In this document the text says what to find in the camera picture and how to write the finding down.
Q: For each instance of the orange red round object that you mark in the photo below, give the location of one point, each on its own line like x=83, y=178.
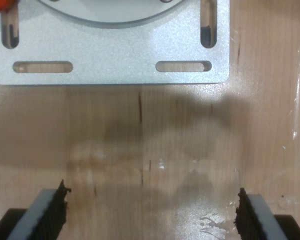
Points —
x=0, y=5

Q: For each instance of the silver slotted mounting plate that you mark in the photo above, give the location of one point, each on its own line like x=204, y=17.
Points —
x=115, y=50

